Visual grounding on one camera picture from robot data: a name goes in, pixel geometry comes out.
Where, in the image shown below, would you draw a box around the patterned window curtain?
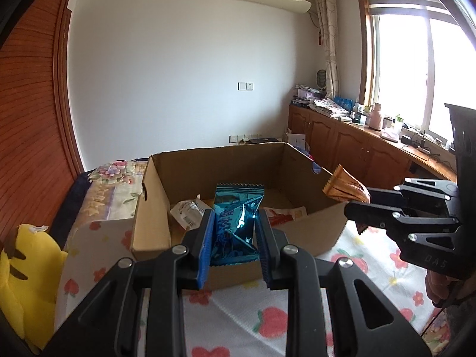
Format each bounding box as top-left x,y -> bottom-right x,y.
315,0 -> 339,98

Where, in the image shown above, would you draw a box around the window with wooden frame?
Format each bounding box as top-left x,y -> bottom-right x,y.
358,0 -> 475,146

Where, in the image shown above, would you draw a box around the white wall switch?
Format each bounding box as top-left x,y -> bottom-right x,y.
237,82 -> 254,91

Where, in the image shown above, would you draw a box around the floral bed quilt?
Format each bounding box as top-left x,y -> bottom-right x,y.
49,158 -> 148,250

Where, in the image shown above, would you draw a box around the brown cardboard box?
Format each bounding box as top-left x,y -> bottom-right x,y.
131,142 -> 347,290

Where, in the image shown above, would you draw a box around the orange brown snack packet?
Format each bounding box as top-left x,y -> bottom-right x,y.
323,164 -> 371,203

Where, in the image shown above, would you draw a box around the wooden window cabinet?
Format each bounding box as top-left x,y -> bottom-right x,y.
288,105 -> 457,189

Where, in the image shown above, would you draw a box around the orange chicken leg packet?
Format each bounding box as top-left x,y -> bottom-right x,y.
264,206 -> 307,226

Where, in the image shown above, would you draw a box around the strawberry flower print tablecloth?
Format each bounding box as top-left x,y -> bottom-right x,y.
54,219 -> 438,356

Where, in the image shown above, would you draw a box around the wall power strip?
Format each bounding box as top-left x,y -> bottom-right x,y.
228,134 -> 262,143

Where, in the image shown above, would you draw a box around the silver packet with blue stripe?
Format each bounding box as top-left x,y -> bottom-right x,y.
170,196 -> 210,231

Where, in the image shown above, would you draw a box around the yellow Pikachu plush toy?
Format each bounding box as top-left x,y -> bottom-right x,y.
1,224 -> 68,354

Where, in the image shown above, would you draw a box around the person's right hand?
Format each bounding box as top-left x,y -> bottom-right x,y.
425,270 -> 475,306

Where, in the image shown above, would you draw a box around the teal candy wrapper packet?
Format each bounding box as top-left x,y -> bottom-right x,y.
211,183 -> 265,267

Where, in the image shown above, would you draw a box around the pink thermos bottle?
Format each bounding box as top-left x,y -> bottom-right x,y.
368,102 -> 382,131

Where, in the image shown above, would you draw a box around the wooden wardrobe sliding doors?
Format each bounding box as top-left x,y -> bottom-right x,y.
1,0 -> 83,239

